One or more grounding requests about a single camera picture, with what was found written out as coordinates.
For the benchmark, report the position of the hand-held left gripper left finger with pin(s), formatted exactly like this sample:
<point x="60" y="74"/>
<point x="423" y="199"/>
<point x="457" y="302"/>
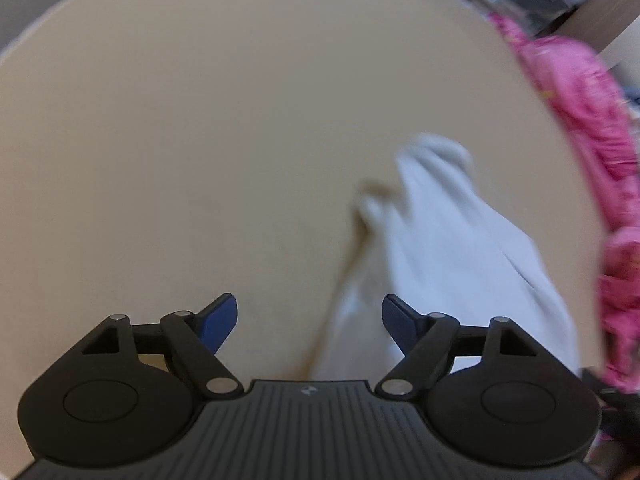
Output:
<point x="220" y="317"/>

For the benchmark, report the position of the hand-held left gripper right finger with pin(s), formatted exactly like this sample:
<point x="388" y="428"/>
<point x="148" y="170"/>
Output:
<point x="397" y="317"/>

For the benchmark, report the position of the white garment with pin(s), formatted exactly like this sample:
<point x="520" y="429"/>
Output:
<point x="450" y="240"/>

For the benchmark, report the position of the beige bed mat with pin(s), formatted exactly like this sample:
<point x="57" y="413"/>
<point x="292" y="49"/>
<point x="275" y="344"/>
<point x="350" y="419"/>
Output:
<point x="175" y="160"/>

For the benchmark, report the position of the pink floral quilt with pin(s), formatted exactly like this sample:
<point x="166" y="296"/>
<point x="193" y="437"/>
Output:
<point x="585" y="100"/>

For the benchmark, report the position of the wooden cabinet panel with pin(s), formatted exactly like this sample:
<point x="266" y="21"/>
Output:
<point x="615" y="15"/>

